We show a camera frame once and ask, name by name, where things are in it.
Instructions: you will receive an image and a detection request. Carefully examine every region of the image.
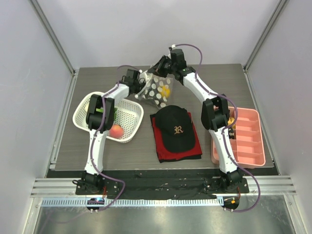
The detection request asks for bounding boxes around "fake dark plum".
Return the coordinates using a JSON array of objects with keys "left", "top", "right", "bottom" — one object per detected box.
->
[{"left": 141, "top": 83, "right": 161, "bottom": 107}]

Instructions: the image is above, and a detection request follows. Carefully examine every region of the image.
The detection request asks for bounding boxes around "aluminium front rail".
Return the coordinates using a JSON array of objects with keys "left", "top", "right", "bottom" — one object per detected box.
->
[{"left": 31, "top": 175, "right": 297, "bottom": 197}]

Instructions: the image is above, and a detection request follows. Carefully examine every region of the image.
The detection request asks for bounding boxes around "fake red peach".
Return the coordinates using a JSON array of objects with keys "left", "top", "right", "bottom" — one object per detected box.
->
[{"left": 109, "top": 124, "right": 124, "bottom": 139}]

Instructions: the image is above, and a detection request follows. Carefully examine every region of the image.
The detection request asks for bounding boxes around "yellow tiger rolled sock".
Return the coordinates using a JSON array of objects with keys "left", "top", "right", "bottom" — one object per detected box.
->
[{"left": 228, "top": 117, "right": 235, "bottom": 129}]

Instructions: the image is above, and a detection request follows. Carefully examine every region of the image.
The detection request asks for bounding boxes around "red folded cloth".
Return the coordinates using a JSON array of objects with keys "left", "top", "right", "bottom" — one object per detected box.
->
[{"left": 150, "top": 112, "right": 202, "bottom": 163}]

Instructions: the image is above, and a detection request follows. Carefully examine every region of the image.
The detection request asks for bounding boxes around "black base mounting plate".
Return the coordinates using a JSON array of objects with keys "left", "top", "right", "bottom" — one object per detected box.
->
[{"left": 47, "top": 168, "right": 277, "bottom": 200}]

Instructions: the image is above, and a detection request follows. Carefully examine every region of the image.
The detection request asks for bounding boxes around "black baseball cap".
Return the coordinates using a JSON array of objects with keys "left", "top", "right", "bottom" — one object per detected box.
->
[{"left": 155, "top": 105, "right": 195, "bottom": 153}]

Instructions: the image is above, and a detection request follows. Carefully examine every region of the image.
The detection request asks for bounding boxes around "pink divided organizer tray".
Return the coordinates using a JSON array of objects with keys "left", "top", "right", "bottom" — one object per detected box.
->
[{"left": 211, "top": 107, "right": 266, "bottom": 169}]

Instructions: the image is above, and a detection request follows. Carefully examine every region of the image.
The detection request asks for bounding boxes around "black white rolled sock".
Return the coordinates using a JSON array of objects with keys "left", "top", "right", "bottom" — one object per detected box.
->
[{"left": 228, "top": 128, "right": 236, "bottom": 139}]

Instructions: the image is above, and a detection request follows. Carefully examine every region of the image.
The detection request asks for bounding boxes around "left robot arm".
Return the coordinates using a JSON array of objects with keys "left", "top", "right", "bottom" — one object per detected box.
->
[{"left": 77, "top": 69, "right": 147, "bottom": 195}]

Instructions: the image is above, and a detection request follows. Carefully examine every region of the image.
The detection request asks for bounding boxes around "clear zip top bag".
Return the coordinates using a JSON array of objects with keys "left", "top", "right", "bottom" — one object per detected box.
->
[{"left": 135, "top": 71, "right": 174, "bottom": 109}]

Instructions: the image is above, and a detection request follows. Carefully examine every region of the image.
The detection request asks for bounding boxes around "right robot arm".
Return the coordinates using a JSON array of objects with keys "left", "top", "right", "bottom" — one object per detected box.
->
[{"left": 146, "top": 44, "right": 243, "bottom": 193}]

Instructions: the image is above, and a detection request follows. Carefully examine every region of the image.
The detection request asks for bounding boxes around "white slotted cable duct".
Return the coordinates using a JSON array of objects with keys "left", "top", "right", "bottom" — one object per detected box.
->
[{"left": 41, "top": 197, "right": 224, "bottom": 208}]

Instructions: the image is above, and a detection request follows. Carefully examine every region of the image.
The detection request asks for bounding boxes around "left aluminium frame post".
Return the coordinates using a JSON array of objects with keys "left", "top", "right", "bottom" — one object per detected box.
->
[{"left": 28, "top": 0, "right": 75, "bottom": 76}]

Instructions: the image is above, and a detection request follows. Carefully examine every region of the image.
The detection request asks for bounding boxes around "aluminium frame post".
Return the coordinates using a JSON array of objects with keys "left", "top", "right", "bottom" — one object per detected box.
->
[
  {"left": 243, "top": 0, "right": 289, "bottom": 73},
  {"left": 28, "top": 0, "right": 75, "bottom": 76}
]

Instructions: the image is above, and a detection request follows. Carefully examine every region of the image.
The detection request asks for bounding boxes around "fake orange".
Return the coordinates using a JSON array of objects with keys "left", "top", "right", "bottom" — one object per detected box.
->
[{"left": 157, "top": 85, "right": 171, "bottom": 98}]

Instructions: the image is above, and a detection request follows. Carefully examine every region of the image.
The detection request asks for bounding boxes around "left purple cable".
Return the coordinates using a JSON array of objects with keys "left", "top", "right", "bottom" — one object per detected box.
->
[{"left": 46, "top": 64, "right": 137, "bottom": 224}]

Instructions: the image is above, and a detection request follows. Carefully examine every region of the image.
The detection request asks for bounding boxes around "right aluminium frame post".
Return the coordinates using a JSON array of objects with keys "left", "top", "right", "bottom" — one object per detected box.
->
[{"left": 243, "top": 0, "right": 289, "bottom": 73}]

